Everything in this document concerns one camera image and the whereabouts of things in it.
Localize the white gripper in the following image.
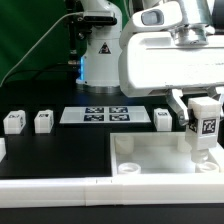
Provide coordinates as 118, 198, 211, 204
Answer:
118, 32, 224, 126

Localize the white square tabletop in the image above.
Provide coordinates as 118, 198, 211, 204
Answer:
109, 131, 224, 178

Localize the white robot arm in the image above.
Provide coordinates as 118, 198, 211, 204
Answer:
81, 0, 224, 125

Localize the white front obstacle bar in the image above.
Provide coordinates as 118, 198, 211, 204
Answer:
0, 174, 224, 208

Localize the white obstacle bar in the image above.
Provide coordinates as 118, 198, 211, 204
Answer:
0, 174, 224, 208
0, 138, 6, 162

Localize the white marker plate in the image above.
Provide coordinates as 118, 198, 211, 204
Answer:
60, 106, 151, 124

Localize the white left obstacle bar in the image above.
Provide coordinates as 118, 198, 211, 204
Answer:
0, 138, 6, 162

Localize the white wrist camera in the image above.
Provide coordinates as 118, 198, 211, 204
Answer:
128, 1, 183, 33

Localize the black cable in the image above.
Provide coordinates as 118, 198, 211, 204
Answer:
3, 65, 81, 86

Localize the white cable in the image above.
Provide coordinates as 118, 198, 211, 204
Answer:
0, 11, 84, 88

